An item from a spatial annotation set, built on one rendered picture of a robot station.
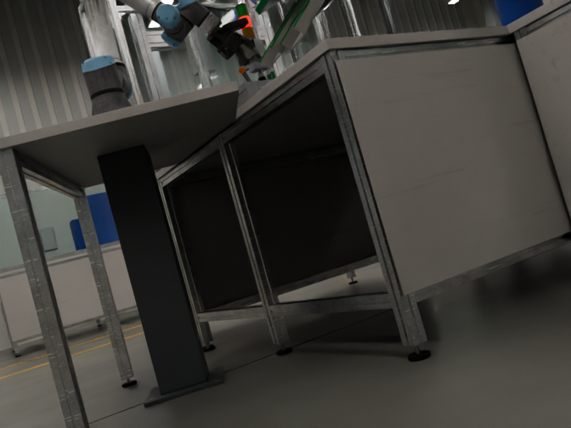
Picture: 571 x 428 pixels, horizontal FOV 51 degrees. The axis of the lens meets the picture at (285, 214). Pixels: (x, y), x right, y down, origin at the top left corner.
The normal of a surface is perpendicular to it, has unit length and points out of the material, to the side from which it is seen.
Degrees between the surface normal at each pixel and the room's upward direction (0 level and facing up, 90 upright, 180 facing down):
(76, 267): 90
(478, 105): 90
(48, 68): 90
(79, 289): 90
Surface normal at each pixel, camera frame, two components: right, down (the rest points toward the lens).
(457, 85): 0.49, -0.18
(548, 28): -0.83, 0.21
